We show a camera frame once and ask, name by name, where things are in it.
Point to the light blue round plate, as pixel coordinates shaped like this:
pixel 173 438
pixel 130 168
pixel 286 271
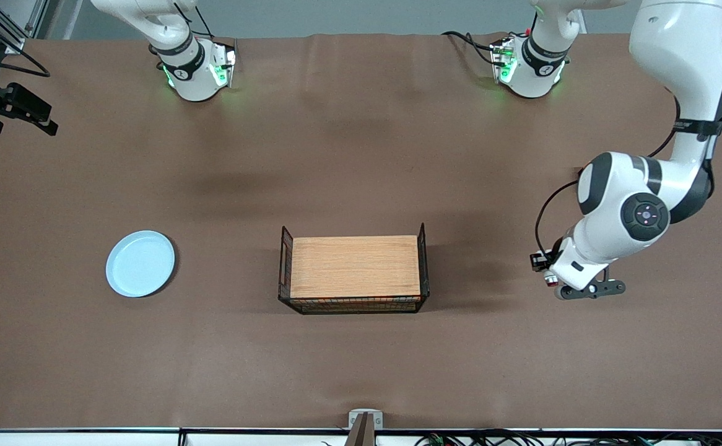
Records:
pixel 141 263

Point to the wooden board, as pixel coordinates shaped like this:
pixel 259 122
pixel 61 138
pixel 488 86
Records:
pixel 355 266

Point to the brown table cover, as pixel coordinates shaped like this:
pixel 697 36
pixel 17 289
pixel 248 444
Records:
pixel 361 155

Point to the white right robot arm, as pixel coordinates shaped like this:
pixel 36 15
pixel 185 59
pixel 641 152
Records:
pixel 187 68

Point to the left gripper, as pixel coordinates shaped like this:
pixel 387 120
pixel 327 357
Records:
pixel 556 249

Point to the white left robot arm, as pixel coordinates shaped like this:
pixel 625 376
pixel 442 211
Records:
pixel 677 56

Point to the aluminium frame post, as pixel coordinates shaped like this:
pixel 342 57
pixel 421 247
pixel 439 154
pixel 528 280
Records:
pixel 15 44

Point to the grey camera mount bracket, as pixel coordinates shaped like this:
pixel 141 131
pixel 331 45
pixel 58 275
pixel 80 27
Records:
pixel 365 427

